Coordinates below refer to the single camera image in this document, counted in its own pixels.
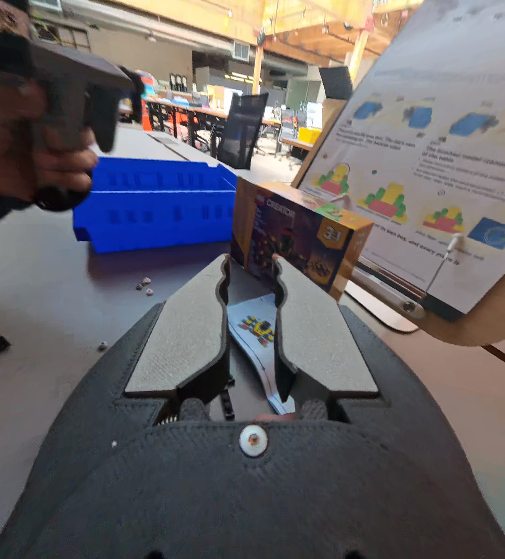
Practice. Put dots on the printed instruction sheet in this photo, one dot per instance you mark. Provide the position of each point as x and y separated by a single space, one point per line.
453 131

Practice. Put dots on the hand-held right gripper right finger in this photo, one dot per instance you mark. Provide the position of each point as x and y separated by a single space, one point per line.
322 340

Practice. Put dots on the long wooden desk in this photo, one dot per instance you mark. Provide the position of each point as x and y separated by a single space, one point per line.
200 111

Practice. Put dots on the black lego plate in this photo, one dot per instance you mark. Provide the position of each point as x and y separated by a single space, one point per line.
227 404

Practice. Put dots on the blue plastic bin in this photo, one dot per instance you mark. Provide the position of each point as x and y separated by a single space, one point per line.
156 218

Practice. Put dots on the purple and yellow lego box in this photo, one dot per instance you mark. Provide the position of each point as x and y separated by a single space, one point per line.
287 218

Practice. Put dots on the black office chair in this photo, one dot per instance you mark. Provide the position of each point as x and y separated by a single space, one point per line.
241 131

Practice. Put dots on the yellow crate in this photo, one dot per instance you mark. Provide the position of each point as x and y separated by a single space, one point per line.
310 135

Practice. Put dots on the person's left hand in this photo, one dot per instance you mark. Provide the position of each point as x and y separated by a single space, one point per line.
3 139

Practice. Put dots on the lego instruction booklet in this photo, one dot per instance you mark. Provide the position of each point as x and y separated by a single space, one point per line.
252 345

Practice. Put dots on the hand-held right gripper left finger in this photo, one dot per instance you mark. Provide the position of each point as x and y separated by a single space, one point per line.
178 340

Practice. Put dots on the wooden document stand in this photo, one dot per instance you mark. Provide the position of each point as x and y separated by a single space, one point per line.
475 332

